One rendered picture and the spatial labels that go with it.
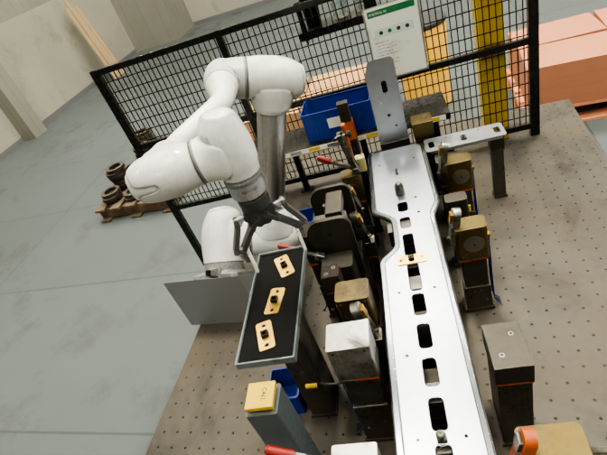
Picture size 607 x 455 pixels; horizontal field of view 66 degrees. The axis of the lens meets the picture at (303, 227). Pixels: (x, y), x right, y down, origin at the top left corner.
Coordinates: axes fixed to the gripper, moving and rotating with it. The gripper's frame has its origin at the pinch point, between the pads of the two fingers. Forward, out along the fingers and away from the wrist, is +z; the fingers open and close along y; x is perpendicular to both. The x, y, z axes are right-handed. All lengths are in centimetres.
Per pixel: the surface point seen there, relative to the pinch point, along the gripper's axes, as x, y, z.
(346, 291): -10.1, 11.9, 12.1
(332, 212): 9.6, 18.7, 1.4
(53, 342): 177, -166, 119
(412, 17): 85, 89, -17
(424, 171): 36, 60, 20
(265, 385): -33.0, -13.9, 4.1
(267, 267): 2.6, -4.2, 4.0
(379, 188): 38, 43, 20
